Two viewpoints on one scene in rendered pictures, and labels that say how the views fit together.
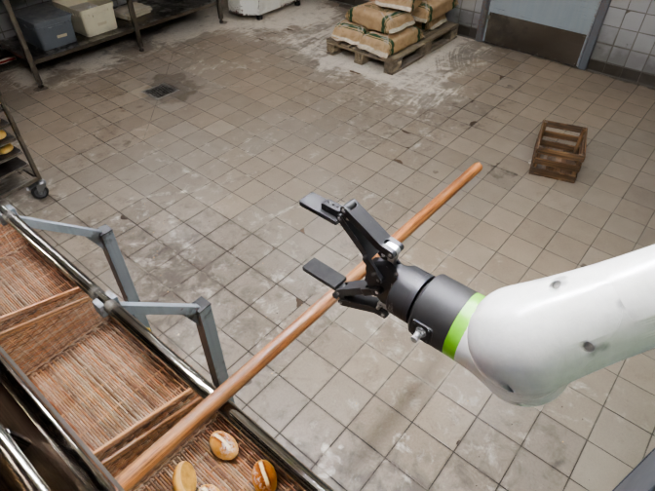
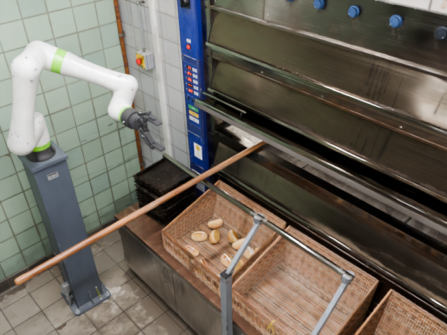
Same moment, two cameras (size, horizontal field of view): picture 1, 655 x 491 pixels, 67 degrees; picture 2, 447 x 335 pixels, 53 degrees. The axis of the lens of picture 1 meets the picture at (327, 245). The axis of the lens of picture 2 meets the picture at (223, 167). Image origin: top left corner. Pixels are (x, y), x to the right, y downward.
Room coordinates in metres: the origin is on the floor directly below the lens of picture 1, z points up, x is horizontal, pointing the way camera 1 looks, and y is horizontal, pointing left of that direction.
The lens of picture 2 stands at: (2.26, 0.53, 2.56)
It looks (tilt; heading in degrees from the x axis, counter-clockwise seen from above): 36 degrees down; 188
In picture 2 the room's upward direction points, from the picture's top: 2 degrees counter-clockwise
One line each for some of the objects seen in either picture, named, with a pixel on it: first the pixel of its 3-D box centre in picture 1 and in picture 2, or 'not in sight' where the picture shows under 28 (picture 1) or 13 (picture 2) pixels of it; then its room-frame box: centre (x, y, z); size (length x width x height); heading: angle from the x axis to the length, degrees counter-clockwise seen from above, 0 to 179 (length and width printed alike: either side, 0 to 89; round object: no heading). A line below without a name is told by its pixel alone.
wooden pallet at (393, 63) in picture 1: (394, 38); not in sight; (5.14, -0.68, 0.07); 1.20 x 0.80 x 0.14; 140
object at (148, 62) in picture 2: not in sight; (144, 59); (-0.36, -0.30, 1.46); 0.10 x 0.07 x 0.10; 50
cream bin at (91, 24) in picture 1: (86, 14); not in sight; (5.00, 2.31, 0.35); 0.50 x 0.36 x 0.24; 51
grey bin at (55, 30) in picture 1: (44, 26); not in sight; (4.68, 2.58, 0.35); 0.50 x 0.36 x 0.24; 50
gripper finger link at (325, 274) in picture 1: (324, 273); (158, 147); (0.56, 0.01, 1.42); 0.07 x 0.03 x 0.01; 49
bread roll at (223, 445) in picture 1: (222, 443); not in sight; (0.65, 0.30, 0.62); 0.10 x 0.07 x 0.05; 50
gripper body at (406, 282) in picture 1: (395, 284); (140, 123); (0.47, -0.10, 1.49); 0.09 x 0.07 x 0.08; 49
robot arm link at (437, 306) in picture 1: (440, 313); (132, 117); (0.42, -0.15, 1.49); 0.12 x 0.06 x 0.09; 139
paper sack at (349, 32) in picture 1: (362, 26); not in sight; (5.03, -0.34, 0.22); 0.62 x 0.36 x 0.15; 145
